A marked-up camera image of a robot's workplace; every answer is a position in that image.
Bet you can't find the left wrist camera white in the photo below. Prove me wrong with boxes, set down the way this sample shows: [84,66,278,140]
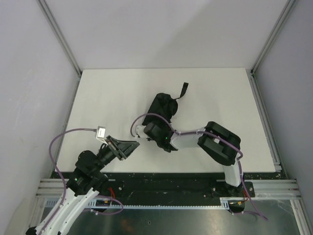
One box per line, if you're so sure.
[95,126,106,143]

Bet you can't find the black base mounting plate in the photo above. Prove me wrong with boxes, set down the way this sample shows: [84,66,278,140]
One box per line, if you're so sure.
[50,171,289,198]

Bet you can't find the right aluminium frame post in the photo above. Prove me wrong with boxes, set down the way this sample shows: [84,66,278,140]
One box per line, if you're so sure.
[250,0,298,74]

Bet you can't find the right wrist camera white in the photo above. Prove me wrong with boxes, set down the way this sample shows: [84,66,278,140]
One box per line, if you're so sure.
[135,125,148,139]

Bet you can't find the left aluminium frame post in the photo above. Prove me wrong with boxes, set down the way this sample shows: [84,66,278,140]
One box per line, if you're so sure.
[36,0,82,77]

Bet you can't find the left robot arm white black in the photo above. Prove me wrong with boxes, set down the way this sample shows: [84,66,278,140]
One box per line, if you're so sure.
[26,136,140,235]

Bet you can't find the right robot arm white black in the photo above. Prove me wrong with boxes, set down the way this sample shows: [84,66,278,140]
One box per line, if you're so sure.
[136,121,242,188]

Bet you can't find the slotted grey cable duct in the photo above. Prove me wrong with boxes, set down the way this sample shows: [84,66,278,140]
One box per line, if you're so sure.
[45,197,245,209]

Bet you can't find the left aluminium table rail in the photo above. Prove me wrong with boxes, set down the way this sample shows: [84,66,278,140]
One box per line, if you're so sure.
[53,76,81,163]

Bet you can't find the aluminium frame post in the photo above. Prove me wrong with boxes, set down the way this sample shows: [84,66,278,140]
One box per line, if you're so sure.
[250,0,298,74]
[36,0,82,77]

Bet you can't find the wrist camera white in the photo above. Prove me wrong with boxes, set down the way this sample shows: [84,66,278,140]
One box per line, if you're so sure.
[95,126,106,143]
[135,125,148,139]

